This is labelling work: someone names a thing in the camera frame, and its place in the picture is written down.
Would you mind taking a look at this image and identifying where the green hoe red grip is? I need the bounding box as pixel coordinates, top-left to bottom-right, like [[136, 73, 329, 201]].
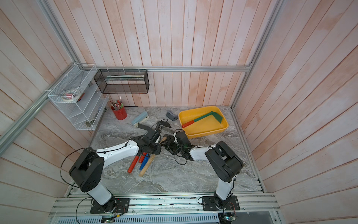
[[181, 111, 223, 128]]

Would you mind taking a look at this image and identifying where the white wire mesh shelf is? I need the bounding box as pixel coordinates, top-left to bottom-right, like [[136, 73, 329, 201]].
[[48, 63, 109, 131]]

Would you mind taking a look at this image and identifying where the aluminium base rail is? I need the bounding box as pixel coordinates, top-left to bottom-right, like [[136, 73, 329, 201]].
[[49, 192, 280, 217]]

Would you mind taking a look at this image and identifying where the speckled hoe red grip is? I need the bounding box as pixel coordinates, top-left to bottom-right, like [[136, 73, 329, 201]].
[[139, 119, 171, 163], [127, 123, 154, 174]]

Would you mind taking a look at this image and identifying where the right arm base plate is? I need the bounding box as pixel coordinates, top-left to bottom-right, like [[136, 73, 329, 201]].
[[201, 195, 240, 211]]

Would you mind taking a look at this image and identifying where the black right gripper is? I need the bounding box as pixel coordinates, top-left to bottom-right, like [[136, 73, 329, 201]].
[[160, 138, 185, 155]]

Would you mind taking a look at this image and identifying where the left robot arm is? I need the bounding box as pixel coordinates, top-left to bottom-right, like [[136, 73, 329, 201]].
[[69, 129, 161, 212]]

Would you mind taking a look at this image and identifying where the wooden handle hoe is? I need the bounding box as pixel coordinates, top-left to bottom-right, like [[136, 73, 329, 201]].
[[139, 154, 156, 177]]

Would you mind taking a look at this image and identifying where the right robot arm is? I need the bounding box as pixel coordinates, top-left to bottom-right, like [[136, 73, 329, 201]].
[[161, 131, 244, 204]]

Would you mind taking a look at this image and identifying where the black wire mesh basket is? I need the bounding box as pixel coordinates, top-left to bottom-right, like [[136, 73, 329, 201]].
[[94, 68, 150, 94]]

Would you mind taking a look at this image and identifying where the speckled hoe inner red grip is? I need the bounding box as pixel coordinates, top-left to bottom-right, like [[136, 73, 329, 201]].
[[139, 119, 171, 163]]

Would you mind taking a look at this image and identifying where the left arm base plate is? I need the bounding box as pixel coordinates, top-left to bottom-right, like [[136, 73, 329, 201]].
[[90, 198, 130, 214]]

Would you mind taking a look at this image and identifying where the yellow plastic storage box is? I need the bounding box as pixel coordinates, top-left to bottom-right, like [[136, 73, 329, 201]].
[[179, 106, 228, 139]]

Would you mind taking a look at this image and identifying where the tape roll on shelf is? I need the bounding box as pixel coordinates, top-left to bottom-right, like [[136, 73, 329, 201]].
[[61, 89, 80, 102]]

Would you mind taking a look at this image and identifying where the red metal pencil cup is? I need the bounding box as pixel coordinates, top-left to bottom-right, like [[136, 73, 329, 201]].
[[112, 107, 127, 120]]

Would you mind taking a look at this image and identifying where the speckled hoe outer red grip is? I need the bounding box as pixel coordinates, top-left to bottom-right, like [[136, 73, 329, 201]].
[[127, 123, 154, 174]]

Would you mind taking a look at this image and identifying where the light blue stapler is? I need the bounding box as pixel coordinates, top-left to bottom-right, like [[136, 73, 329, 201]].
[[131, 111, 149, 127]]

